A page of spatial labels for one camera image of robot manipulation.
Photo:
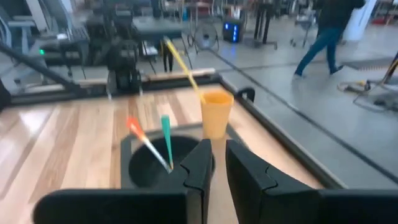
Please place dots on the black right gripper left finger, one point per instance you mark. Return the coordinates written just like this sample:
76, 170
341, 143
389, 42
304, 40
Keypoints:
124, 208

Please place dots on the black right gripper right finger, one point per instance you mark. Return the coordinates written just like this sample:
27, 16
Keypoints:
280, 205

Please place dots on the black bowl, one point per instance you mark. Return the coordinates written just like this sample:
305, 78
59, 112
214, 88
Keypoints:
149, 171

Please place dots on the yellow chopstick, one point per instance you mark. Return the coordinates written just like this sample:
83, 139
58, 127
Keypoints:
183, 67

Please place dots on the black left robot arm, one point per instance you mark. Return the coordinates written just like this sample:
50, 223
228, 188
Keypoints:
122, 59

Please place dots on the yellow plastic cup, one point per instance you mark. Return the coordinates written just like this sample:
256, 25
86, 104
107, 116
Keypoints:
216, 118

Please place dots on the black hook clamp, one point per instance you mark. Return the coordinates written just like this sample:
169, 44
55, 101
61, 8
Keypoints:
245, 92

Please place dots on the black equipment with green light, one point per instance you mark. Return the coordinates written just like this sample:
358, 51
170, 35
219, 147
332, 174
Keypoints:
65, 49

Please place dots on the black box with blue lights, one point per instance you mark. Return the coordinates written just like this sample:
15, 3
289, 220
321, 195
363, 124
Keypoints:
233, 31

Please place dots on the round floor fan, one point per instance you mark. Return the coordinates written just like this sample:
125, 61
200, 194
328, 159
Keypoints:
206, 36

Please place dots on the person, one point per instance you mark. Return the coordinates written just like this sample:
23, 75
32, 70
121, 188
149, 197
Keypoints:
332, 15

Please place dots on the black metal table frame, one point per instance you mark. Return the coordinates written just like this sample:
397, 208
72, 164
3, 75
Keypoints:
280, 137

